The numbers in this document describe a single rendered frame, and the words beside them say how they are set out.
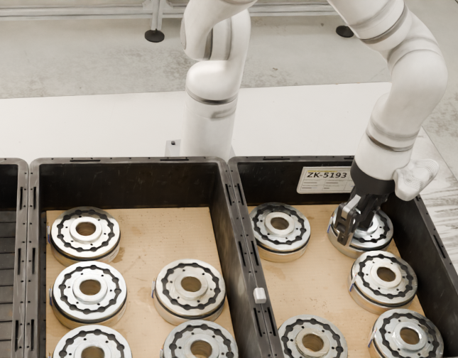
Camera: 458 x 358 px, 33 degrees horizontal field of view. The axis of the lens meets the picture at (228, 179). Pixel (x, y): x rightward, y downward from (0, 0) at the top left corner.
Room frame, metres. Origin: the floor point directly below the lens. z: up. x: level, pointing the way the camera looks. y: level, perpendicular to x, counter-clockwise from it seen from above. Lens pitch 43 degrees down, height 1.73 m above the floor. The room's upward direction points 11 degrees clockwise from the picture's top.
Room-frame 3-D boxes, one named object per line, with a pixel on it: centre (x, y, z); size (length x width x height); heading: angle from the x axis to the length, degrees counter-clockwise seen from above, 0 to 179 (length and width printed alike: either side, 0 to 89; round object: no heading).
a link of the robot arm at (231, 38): (1.05, 0.06, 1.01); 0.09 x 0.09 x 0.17; 18
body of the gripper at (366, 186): (0.85, -0.21, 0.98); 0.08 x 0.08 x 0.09
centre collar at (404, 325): (0.67, -0.30, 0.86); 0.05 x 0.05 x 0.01
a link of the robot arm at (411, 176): (0.84, -0.23, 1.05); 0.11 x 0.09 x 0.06; 57
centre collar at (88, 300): (0.64, 0.16, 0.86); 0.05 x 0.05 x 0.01
